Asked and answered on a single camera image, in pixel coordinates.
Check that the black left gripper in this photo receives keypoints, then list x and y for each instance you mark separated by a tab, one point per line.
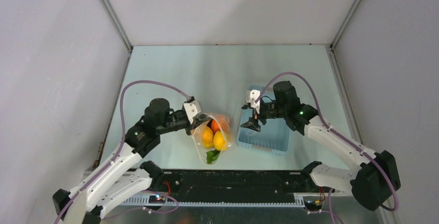
196	121

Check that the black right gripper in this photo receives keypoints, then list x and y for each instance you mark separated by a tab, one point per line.
257	116

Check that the yellow round fruit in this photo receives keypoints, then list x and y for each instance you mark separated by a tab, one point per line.
207	138

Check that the clear dotted zip top bag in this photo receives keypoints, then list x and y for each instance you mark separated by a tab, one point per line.
197	137

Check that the yellow lemon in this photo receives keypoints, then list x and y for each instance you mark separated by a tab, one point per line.
220	141

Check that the green pepper stem piece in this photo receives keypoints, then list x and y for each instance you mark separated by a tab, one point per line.
212	156

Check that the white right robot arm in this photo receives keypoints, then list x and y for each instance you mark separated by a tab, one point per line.
371	177

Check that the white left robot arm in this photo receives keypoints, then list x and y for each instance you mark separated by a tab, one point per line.
102	189

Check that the light blue plastic basket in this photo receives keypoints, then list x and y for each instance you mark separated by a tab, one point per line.
273	137

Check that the left circuit board with leds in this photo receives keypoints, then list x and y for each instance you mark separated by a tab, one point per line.
157	199

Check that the circuit board with leds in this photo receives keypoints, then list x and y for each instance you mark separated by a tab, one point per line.
157	199
313	207

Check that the right circuit board with leds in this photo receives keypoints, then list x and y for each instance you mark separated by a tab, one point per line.
313	207

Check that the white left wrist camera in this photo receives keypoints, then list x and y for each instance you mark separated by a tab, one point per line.
192	109

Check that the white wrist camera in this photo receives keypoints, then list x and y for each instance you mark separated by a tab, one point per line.
192	109
252	100

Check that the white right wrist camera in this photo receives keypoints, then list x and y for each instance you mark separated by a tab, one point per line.
252	100

